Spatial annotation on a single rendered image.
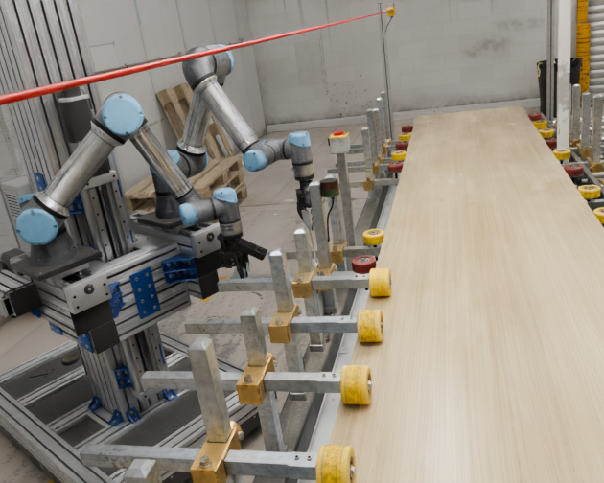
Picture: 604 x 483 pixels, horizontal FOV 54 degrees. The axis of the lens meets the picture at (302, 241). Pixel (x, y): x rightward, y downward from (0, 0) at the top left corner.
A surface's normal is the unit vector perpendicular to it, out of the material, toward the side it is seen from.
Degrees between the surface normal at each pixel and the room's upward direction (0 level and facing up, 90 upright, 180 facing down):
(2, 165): 90
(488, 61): 90
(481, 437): 0
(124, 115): 85
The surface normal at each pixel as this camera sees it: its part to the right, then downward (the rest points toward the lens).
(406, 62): -0.23, 0.37
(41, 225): 0.23, 0.39
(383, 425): -0.14, -0.93
